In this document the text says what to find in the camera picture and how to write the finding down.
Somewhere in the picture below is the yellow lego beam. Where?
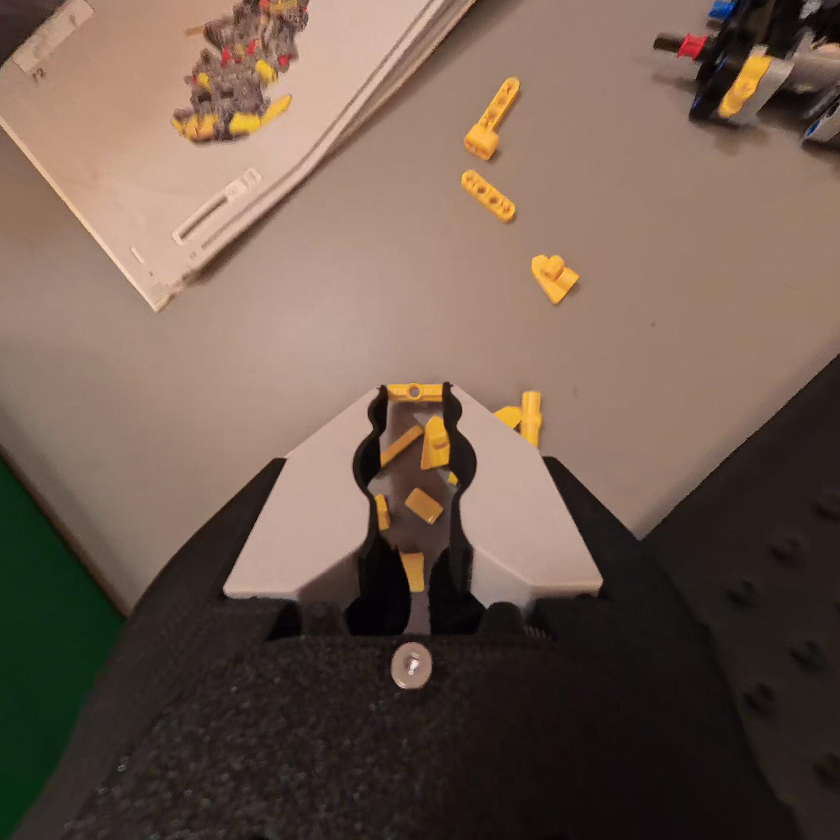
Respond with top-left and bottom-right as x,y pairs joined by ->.
482,77 -> 521,132
461,169 -> 517,223

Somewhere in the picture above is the lego instruction booklet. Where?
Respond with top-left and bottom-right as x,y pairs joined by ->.
0,0 -> 476,312

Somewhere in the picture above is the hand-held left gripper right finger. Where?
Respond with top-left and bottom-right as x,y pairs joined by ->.
443,382 -> 605,601

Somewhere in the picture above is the black yellow lego car chassis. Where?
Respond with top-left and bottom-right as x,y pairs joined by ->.
653,0 -> 840,147

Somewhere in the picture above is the yellow lego wedge piece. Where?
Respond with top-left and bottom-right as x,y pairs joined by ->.
530,254 -> 580,305

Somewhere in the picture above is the pile of yellow lego pieces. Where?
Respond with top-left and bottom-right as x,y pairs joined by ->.
374,390 -> 544,595

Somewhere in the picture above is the green plastic bin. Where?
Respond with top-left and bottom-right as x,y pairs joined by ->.
0,456 -> 127,840

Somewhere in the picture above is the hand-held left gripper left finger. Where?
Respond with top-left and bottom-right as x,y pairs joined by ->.
223,386 -> 388,601

